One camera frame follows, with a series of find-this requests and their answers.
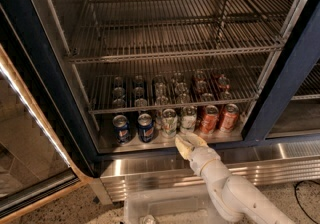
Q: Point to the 7up can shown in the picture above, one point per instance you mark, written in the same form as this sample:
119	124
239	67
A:
188	119
169	123

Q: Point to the pepsi can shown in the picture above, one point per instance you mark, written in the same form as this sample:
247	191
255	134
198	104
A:
122	129
145	128

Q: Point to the steel fridge base grille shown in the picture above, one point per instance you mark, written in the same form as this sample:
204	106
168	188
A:
262	165

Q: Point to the glass fridge door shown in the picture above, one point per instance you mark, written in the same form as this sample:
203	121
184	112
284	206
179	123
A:
35	164

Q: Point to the front right Pepsi can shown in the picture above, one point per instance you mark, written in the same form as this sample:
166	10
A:
145	128

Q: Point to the lower wire fridge shelf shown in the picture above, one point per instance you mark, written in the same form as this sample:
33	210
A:
155	83

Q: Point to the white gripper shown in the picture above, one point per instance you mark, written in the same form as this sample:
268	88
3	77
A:
201	156

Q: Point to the clear plastic bin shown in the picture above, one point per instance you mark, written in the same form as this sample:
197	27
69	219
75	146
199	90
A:
178	205

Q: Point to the front right orange soda can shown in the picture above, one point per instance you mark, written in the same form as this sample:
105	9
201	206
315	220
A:
229	118

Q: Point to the front left orange soda can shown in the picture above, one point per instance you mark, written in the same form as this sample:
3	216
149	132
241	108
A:
209	119

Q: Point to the orange soda can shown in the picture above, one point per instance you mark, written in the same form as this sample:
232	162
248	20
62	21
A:
209	119
229	118

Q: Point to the wire fridge shelf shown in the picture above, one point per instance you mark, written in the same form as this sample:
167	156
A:
155	83
124	30

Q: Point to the blue fridge centre post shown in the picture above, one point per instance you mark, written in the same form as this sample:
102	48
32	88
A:
299	55

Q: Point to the upper wire fridge shelf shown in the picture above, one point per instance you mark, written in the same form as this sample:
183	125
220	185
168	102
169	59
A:
124	30

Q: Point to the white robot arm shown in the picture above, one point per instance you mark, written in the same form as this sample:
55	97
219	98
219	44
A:
232	195

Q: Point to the front left Pepsi can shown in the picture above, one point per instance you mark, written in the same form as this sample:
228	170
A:
122	129

